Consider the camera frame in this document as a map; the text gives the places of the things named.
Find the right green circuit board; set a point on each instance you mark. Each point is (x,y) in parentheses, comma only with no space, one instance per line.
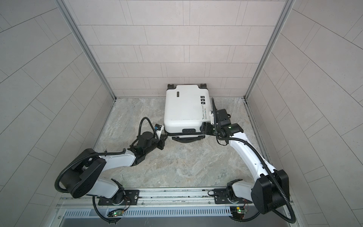
(238,212)

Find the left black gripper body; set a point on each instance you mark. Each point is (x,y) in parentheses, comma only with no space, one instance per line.
(154,144)

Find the white ventilation grille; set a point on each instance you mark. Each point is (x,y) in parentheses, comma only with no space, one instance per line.
(156,212)

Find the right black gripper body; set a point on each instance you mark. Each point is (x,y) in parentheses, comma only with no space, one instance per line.
(209,127)

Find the aluminium corner post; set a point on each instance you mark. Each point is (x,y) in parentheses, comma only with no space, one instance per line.
(81,41)
(277,30)

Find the aluminium mounting rail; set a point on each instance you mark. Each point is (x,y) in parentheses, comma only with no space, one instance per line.
(152,197)

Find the left aluminium corner post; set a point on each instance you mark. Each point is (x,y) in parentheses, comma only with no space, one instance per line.
(81,41)

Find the right aluminium corner post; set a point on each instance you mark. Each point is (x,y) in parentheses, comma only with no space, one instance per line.
(277,30)

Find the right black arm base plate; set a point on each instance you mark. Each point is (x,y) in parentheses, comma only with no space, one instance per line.
(225,196)

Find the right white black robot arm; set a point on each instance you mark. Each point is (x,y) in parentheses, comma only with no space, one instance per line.
(270,189)

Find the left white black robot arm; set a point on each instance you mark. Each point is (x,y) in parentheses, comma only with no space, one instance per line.
(82,176)

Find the green circuit board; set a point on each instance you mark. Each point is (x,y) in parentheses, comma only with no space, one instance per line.
(238,212)
(116,213)

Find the white suitcase black lining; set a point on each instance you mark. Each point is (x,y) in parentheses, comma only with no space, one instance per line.
(187,112)

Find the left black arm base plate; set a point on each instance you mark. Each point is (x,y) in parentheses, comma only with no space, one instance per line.
(126,198)

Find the left green circuit board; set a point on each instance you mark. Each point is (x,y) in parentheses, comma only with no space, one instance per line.
(116,213)

